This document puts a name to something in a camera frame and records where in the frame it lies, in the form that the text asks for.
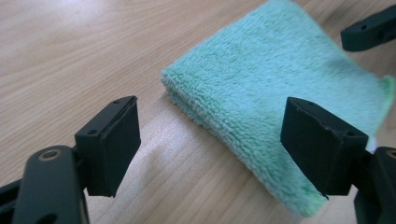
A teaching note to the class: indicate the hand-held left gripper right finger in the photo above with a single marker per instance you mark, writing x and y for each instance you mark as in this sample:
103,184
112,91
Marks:
323,146

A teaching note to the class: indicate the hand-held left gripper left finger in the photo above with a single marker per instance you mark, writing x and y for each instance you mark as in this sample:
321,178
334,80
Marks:
109,149

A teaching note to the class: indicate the green microfibre cloth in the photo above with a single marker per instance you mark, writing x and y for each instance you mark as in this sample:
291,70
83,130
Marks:
264,93

